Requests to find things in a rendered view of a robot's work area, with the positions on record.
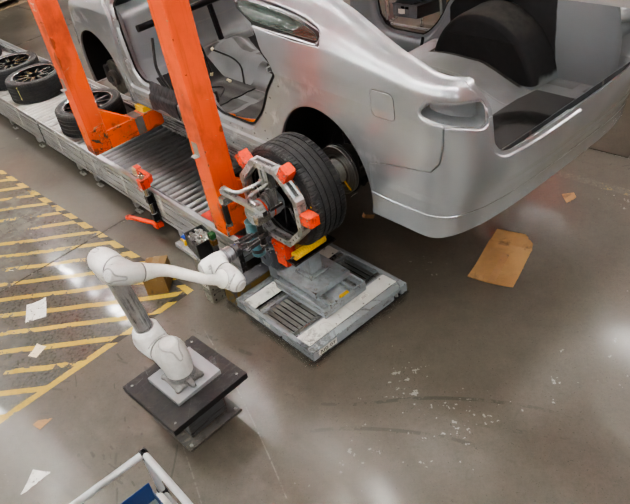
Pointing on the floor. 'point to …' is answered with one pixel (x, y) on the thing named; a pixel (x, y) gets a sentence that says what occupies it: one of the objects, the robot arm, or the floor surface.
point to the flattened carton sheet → (502, 258)
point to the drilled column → (213, 293)
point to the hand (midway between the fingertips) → (261, 234)
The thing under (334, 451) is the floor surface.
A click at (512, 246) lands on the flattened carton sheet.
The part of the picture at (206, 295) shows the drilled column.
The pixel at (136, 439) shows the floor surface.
